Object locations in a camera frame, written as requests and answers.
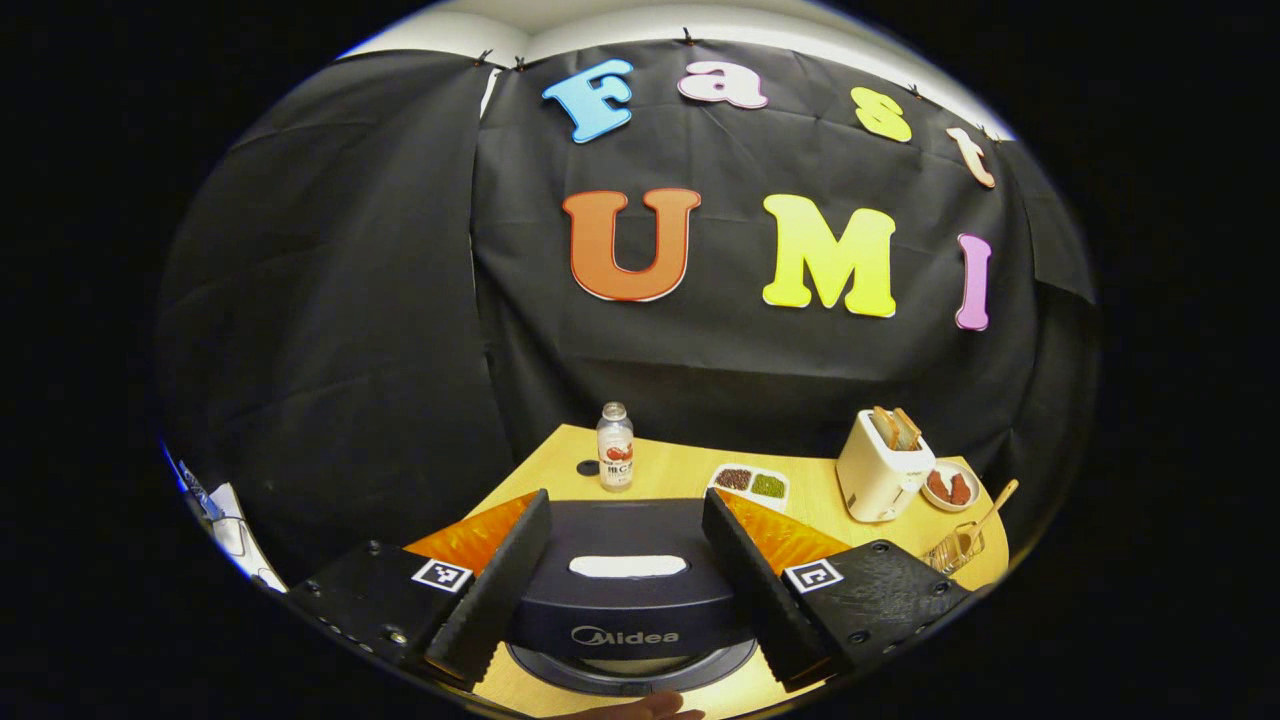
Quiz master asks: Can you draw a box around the white divided bean dish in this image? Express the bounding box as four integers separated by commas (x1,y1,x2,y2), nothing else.
708,463,791,511

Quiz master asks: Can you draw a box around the white toaster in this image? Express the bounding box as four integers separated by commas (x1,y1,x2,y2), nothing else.
836,408,937,524

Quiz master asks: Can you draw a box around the wooden spoon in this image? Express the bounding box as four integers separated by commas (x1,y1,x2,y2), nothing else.
955,479,1020,556

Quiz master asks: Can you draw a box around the black backdrop cloth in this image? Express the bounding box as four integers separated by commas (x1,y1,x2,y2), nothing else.
155,40,1101,586

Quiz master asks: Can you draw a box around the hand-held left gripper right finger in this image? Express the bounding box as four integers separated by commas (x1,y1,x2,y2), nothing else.
700,488,973,693

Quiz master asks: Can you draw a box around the clear chopstick holder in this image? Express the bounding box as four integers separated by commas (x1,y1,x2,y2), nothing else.
920,523,986,576

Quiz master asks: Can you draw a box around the clear drink bottle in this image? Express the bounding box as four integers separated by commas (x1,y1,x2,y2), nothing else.
596,402,635,493

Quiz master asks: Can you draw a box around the white round plate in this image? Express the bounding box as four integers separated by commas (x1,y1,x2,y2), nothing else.
918,460,981,513

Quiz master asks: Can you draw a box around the dark grey rice cooker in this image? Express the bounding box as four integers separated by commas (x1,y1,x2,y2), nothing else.
505,498,761,698

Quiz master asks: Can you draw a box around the white side desk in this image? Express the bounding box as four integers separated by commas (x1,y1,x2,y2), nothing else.
175,455,291,593

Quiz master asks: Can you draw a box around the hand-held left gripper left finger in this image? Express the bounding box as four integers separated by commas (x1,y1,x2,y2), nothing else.
288,488,553,691

